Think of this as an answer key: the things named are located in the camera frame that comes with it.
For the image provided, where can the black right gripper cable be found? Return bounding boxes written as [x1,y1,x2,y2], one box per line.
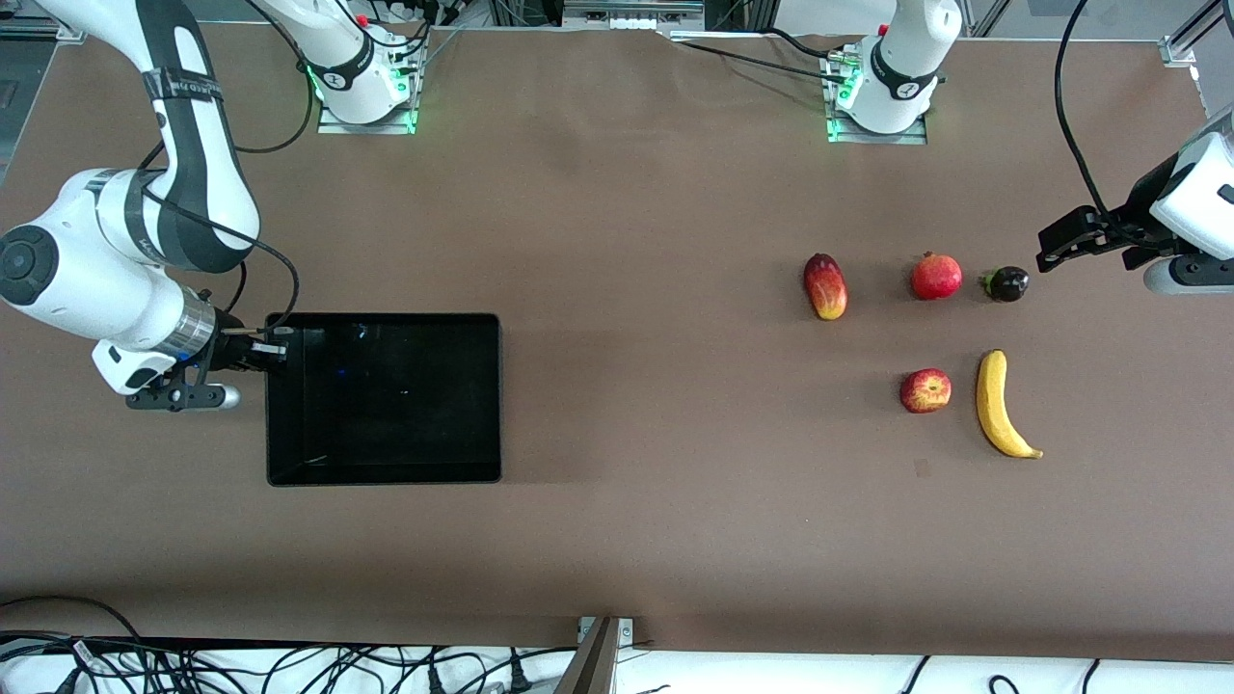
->
[135,145,302,336]

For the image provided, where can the red yellow mango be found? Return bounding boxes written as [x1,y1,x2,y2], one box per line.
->
[803,253,848,321]

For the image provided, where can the red yellow apple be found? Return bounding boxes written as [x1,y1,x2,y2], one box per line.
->
[900,368,952,414]

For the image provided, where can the black base power cable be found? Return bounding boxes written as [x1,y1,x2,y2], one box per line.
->
[675,29,859,86]

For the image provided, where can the yellow banana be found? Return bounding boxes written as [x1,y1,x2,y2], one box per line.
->
[976,349,1044,460]

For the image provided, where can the red pomegranate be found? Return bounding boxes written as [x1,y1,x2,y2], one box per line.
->
[911,252,964,302]

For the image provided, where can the black plastic tray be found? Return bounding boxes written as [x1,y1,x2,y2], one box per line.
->
[265,311,503,487]

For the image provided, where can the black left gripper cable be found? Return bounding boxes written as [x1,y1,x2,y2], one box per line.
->
[1054,0,1124,227]

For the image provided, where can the white power strip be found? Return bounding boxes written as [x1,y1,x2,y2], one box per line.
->
[564,0,705,32]

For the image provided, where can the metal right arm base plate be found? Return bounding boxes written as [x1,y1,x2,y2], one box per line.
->
[316,39,420,134]

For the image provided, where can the dark purple eggplant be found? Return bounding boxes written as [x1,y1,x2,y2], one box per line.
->
[980,266,1031,304]

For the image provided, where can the aluminium profile bracket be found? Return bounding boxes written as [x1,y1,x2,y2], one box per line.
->
[554,615,637,694]

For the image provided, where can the black looping arm cable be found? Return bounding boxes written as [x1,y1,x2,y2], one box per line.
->
[236,0,319,155]

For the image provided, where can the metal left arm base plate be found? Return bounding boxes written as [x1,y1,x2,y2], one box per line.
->
[826,48,928,146]

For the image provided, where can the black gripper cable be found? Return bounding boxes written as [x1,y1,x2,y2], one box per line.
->
[1054,0,1124,227]
[135,145,302,336]

